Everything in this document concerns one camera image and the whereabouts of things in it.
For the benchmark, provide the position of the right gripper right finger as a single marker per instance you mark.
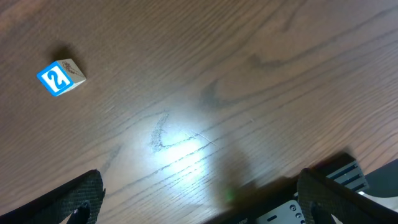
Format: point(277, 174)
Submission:
point(322, 199)

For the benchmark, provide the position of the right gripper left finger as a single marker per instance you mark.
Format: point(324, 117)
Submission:
point(79, 200)

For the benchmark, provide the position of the blue number 2 block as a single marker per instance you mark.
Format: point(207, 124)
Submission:
point(61, 76)

